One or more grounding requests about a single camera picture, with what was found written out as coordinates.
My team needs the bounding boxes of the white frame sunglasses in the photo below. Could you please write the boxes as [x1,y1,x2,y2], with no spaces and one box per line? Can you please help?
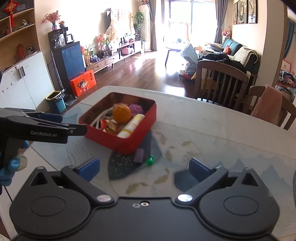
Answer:
[90,108,113,129]

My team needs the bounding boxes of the low wooden tv console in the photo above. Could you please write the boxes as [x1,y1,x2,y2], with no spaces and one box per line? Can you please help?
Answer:
[86,40,144,73]

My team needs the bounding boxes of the blue gloved left hand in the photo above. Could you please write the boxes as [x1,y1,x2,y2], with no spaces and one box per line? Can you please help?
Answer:
[0,151,28,186]

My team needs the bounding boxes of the pink towel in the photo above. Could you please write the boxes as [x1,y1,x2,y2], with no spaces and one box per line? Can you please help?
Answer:
[251,85,282,125]

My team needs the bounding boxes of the white sideboard cabinet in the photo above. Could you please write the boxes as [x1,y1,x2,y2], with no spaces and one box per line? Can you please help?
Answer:
[1,51,54,112]

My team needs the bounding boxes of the green sofa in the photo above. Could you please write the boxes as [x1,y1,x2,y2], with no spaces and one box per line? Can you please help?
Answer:
[207,38,261,75]

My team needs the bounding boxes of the teal waste bin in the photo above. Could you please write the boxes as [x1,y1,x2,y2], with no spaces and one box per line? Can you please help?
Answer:
[45,91,66,114]

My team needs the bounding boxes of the red metal tin box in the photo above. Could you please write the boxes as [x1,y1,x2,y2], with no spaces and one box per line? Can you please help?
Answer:
[79,92,157,155]

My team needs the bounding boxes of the wooden chair with towel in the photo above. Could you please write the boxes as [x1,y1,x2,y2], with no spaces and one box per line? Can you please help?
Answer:
[243,86,295,130]

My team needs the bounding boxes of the white yellow vitamin bottle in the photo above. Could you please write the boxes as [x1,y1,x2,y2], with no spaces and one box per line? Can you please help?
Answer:
[117,114,145,138]

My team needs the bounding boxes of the purple spiky toy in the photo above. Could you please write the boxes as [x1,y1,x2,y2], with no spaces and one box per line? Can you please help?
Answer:
[128,103,144,117]

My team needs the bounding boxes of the green push pin piece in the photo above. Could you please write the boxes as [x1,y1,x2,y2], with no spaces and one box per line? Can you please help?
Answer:
[146,155,154,166]

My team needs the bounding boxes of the blue front dark cabinet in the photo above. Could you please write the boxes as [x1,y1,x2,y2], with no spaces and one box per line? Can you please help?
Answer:
[48,27,85,94]

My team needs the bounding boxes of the light blue paper bag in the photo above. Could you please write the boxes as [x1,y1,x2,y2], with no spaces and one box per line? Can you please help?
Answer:
[181,44,199,75]

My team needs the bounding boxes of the orange fruit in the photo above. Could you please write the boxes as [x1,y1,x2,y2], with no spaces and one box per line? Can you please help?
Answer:
[112,104,132,123]

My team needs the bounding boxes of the dark wooden dining chair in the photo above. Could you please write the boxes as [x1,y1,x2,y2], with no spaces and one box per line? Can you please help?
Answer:
[194,60,249,110]

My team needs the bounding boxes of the purple eraser block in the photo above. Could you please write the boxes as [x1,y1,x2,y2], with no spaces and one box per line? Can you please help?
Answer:
[133,148,144,164]

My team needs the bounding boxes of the red candy wrapper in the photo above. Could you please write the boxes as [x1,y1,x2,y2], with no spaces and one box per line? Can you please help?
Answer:
[99,119,123,135]

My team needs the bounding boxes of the orange gift box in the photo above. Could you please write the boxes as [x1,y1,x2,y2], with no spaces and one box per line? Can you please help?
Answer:
[70,70,96,97]

